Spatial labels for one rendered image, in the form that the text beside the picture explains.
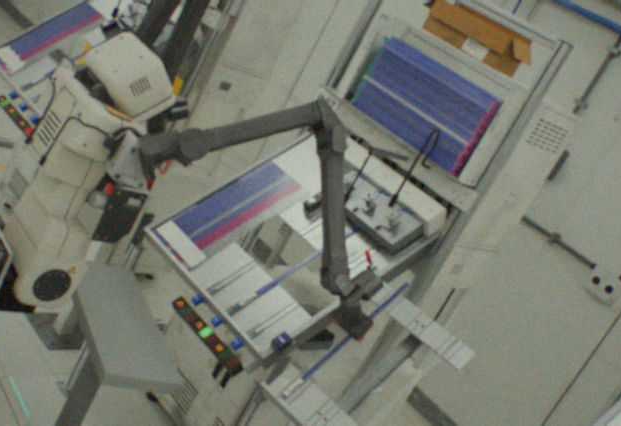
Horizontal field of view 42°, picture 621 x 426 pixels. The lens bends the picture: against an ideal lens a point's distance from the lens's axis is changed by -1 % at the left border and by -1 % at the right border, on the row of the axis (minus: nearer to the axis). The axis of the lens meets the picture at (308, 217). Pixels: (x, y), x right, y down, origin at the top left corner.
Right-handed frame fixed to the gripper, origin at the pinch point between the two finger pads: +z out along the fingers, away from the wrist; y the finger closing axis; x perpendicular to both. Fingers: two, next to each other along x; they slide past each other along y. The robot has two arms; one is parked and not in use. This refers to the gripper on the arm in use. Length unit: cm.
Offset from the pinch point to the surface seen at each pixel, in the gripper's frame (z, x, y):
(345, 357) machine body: 58, -11, 20
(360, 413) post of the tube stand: 11.9, 12.7, -13.7
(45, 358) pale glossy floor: 66, 65, 107
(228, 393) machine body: 60, 26, 41
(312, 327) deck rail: 10.4, 3.3, 15.1
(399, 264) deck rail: 12.0, -31.4, 11.8
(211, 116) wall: 190, -120, 266
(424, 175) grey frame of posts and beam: 3, -58, 25
